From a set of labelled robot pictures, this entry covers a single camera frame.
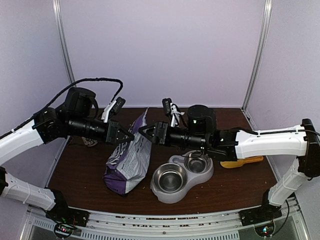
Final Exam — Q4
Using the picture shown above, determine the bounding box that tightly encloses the purple pet food bag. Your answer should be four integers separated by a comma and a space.
103, 109, 152, 196

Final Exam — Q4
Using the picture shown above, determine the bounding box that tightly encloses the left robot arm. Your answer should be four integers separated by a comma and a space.
0, 87, 134, 222

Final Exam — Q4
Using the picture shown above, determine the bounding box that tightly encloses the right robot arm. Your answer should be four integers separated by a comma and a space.
138, 104, 320, 221

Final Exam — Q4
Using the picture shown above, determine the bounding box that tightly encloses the patterned mug orange inside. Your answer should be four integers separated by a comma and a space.
82, 137, 98, 147

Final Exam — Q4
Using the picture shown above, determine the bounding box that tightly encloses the steel bowl near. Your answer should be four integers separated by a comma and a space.
151, 163, 188, 194

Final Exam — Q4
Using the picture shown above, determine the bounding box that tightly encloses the steel bowl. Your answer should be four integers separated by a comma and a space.
184, 150, 213, 174
151, 163, 188, 194

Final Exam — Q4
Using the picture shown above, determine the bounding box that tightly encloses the grey double bowl feeder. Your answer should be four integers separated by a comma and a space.
150, 150, 214, 204

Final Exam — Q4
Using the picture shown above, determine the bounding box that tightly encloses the steel bowl far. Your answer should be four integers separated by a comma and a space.
184, 150, 213, 174

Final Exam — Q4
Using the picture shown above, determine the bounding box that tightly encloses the yellow plastic scoop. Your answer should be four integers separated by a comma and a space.
220, 156, 264, 169

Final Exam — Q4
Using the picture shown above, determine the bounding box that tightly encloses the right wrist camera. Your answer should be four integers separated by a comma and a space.
162, 98, 172, 117

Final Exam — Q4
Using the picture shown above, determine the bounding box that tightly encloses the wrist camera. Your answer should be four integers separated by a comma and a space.
110, 96, 126, 115
162, 98, 172, 117

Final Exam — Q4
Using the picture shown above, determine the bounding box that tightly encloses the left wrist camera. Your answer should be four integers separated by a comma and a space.
110, 96, 126, 115

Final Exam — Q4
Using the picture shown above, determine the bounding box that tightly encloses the left black braided cable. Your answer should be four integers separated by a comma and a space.
0, 77, 125, 137

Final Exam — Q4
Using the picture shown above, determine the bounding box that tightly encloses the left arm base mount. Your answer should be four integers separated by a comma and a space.
43, 208, 90, 240

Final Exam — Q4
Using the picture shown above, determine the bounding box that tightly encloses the front aluminium rail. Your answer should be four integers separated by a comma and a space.
23, 197, 305, 240

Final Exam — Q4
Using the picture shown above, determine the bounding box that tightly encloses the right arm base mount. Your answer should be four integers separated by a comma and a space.
238, 207, 282, 238

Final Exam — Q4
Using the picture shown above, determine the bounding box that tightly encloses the left aluminium frame post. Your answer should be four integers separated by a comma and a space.
52, 0, 75, 83

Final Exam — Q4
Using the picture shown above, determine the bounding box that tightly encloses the aluminium frame post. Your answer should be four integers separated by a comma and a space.
52, 0, 75, 83
241, 0, 273, 112

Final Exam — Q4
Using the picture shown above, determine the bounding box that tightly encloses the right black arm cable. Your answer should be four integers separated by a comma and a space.
237, 126, 320, 137

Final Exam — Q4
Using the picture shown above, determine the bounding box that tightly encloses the right aluminium frame post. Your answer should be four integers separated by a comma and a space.
241, 0, 273, 112

